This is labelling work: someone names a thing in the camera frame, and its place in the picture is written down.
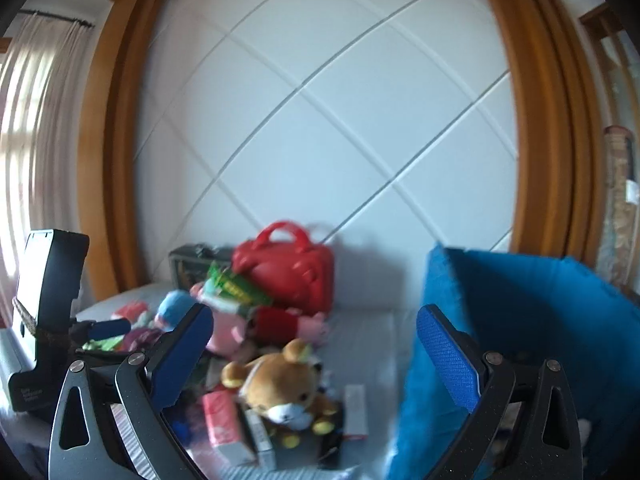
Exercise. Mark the blue storage bin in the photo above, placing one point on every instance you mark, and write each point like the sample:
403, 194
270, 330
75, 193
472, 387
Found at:
525, 310

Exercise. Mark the pink packet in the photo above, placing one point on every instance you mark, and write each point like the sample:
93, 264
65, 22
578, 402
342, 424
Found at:
225, 425

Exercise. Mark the pig plush in red dress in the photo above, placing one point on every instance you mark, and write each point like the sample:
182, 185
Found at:
285, 322

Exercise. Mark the black curtain rod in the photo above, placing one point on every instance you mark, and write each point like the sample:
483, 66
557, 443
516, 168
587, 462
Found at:
60, 18

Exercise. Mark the rolled patterned carpet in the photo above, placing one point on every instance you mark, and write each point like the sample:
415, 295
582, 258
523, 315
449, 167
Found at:
620, 200

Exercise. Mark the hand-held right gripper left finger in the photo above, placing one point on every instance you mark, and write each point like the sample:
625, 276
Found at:
182, 355

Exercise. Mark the pig plush in blue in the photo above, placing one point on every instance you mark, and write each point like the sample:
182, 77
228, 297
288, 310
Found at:
172, 307

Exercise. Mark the white box with red end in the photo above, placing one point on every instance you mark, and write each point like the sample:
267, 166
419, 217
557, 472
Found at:
355, 407

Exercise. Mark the pink plush toy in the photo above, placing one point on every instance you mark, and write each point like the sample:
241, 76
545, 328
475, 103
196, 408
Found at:
225, 330

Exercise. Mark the red handbag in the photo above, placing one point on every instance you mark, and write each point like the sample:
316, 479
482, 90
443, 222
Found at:
295, 270

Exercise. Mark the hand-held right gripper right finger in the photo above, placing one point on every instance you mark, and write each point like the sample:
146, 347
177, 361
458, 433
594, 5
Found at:
446, 360

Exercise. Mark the green box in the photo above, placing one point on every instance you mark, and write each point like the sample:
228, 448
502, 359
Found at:
235, 285

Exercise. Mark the wooden wall panel frame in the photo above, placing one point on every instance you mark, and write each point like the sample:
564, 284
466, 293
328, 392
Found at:
120, 135

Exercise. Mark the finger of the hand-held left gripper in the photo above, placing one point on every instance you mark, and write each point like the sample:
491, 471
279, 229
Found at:
109, 329

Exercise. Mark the brown bear plush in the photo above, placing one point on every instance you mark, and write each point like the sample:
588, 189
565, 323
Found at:
280, 380

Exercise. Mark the wooden slat partition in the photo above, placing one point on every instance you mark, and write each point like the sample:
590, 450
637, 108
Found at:
612, 60

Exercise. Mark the beige curtain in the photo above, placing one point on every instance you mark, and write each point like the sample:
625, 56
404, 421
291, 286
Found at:
35, 135

